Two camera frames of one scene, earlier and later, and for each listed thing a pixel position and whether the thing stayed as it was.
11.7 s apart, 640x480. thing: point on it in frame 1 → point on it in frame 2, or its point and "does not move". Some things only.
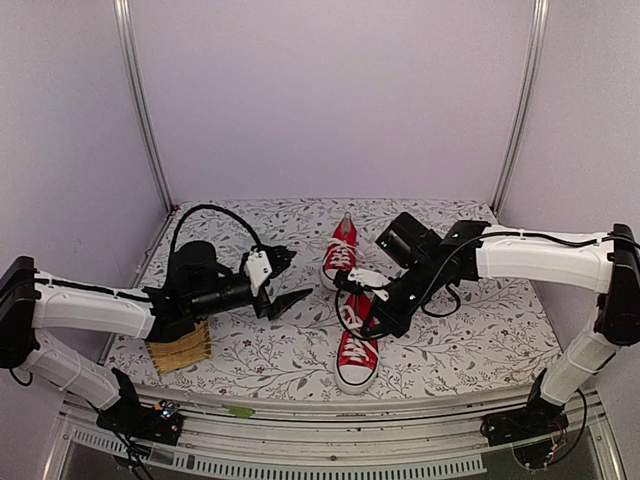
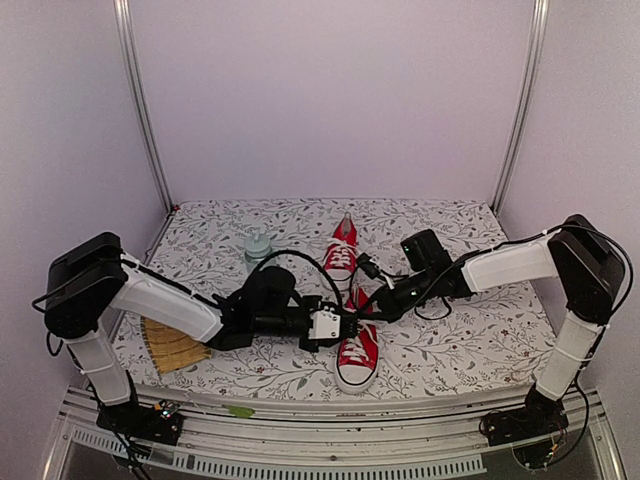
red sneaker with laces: x=341 y=255 does not move
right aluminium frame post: x=526 y=102 does not move
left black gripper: x=277 y=308 → x=316 y=347
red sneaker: x=357 y=354 does not move
